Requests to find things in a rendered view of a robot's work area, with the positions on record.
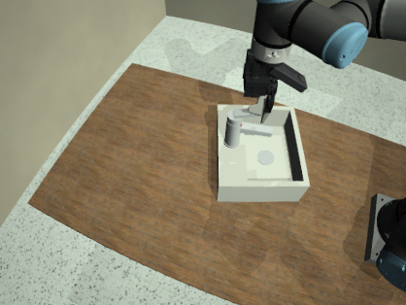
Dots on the white square sink basin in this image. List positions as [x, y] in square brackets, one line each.
[276, 158]

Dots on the grey mixer tap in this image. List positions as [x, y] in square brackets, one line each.
[234, 127]

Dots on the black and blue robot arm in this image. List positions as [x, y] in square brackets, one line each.
[336, 35]

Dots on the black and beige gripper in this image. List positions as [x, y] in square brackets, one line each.
[264, 85]

